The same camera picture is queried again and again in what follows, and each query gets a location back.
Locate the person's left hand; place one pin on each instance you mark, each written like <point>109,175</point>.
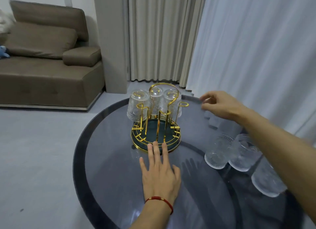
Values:
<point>160,179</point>

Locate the person's right hand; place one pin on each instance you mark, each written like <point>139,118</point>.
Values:
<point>224,105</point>

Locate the clear ribbed glass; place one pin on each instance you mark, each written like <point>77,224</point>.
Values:
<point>170,95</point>
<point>266,182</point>
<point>217,154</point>
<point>156,95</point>
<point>243,159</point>
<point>134,108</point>

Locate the person's right forearm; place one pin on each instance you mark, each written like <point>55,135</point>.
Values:
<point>284,150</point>

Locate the round dark glass table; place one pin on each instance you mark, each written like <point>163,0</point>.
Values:
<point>111,174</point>

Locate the white sheer curtain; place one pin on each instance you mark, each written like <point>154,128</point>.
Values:
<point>259,51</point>

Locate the beige curtain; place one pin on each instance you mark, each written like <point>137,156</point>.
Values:
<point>160,34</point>

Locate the brown sofa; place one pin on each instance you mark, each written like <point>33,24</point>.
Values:
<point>49,83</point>

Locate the brown sofa cushion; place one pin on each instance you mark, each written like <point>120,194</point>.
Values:
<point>42,38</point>

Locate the blue plush toy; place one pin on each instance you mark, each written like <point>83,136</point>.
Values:
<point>3,52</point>

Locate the white plush rabbit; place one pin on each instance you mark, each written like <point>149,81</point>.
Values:
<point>5,22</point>

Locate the white wall switch plate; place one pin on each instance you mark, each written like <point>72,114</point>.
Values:
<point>68,2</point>

